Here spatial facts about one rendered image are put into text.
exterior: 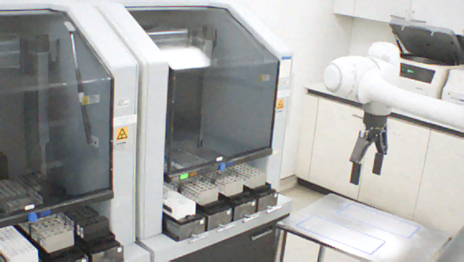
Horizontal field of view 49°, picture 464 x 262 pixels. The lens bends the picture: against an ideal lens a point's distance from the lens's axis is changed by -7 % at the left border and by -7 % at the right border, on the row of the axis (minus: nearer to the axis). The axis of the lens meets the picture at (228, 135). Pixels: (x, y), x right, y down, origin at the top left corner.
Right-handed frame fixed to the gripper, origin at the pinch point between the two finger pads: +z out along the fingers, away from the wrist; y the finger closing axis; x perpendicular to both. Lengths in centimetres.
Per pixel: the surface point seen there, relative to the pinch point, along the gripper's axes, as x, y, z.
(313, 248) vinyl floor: 103, 138, 120
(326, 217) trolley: 34, 35, 38
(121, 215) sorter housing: 75, -38, 32
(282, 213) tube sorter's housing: 66, 48, 52
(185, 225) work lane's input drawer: 66, -14, 40
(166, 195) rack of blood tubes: 82, -10, 34
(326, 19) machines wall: 186, 239, -24
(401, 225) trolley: 8, 55, 38
